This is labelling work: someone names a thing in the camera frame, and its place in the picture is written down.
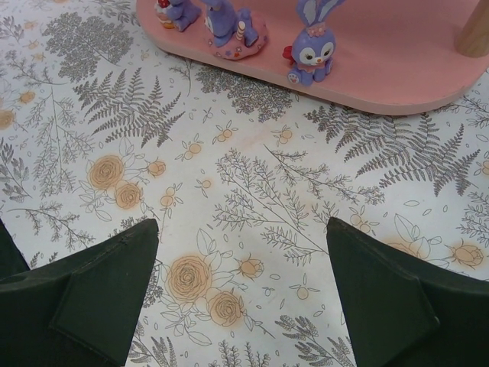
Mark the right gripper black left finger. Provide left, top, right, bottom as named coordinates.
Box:
left=1, top=219, right=158, bottom=366

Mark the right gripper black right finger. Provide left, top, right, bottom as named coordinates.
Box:
left=326, top=217, right=488, bottom=366

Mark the purple bunny with red bow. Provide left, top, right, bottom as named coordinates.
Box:
left=282, top=0, right=344, bottom=86

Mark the purple bunny with strawberry cake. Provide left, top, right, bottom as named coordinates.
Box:
left=154, top=0, right=202, bottom=32

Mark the pink three-tier wooden shelf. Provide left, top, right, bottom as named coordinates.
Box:
left=136, top=1, right=488, bottom=115

